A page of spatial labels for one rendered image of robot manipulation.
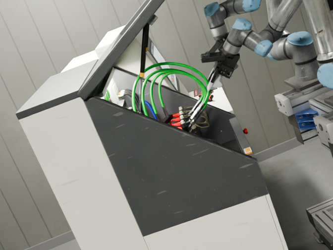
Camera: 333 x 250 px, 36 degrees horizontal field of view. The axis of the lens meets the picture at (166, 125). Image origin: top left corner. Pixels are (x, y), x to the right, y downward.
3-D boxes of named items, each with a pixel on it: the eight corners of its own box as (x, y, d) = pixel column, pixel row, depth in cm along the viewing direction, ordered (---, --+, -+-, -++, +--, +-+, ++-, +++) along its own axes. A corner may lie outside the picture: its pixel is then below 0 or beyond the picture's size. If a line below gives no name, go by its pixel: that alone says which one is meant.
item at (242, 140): (267, 190, 227) (256, 157, 222) (257, 193, 227) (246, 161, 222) (245, 142, 286) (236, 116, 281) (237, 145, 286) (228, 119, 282)
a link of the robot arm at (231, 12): (248, 10, 250) (233, 18, 244) (232, 13, 259) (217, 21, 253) (243, -6, 247) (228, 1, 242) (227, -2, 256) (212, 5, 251)
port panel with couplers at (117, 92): (140, 139, 270) (118, 85, 261) (135, 142, 271) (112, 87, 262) (141, 132, 283) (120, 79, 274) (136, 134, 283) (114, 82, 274)
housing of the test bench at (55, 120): (202, 373, 251) (78, 89, 208) (147, 390, 253) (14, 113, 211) (187, 229, 384) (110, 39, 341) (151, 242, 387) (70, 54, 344)
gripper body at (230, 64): (228, 80, 237) (240, 58, 231) (211, 73, 236) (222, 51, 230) (229, 72, 243) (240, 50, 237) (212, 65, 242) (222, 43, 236)
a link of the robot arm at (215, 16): (222, -1, 244) (209, 5, 239) (229, 22, 247) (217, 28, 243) (210, 2, 250) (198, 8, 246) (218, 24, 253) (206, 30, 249)
